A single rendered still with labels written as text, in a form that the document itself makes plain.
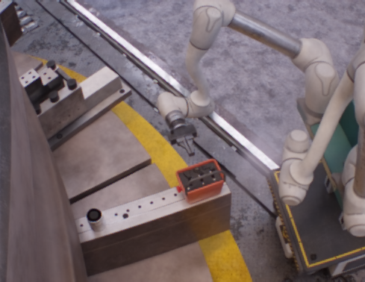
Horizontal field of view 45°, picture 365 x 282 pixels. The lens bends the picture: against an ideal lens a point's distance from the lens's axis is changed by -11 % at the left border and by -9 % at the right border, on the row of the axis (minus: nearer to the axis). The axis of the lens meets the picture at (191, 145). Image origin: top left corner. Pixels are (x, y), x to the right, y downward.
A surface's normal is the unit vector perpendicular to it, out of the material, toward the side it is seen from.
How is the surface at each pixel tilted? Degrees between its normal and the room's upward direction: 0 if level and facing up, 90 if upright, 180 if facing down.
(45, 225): 31
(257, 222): 0
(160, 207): 0
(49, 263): 38
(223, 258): 0
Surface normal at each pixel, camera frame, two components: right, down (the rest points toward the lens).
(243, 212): -0.04, -0.61
